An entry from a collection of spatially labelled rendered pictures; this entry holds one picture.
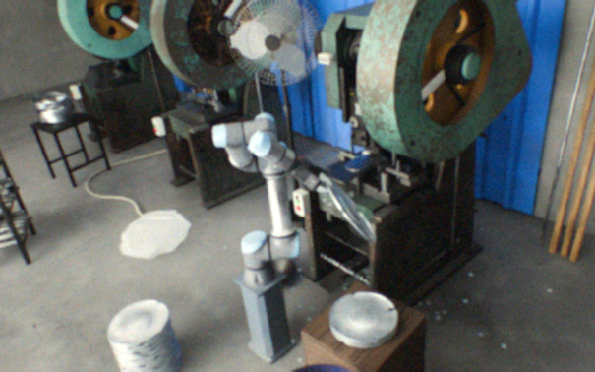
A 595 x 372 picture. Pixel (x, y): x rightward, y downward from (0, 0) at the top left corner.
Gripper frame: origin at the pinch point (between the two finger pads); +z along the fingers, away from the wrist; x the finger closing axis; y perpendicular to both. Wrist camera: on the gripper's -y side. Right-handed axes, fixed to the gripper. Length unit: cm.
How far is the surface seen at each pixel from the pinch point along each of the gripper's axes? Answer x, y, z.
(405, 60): -52, 5, -4
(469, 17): -87, 29, 25
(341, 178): 0, 48, 37
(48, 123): 129, 317, -57
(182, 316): 119, 79, 29
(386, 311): 32, -5, 60
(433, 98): -52, 22, 31
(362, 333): 43, -11, 49
